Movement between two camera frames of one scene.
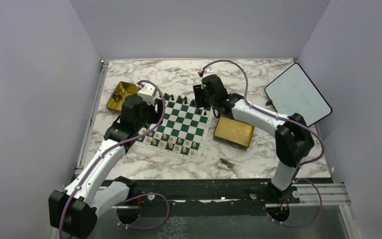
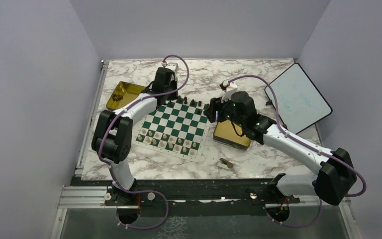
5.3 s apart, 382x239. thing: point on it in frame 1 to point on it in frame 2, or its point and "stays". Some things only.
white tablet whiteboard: [292, 91] stays
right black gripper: [198, 91] to [215, 105]
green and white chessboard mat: [184, 131] stays
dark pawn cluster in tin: [117, 97] stays
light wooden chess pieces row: [176, 144] stays
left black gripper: [156, 116] to [173, 96]
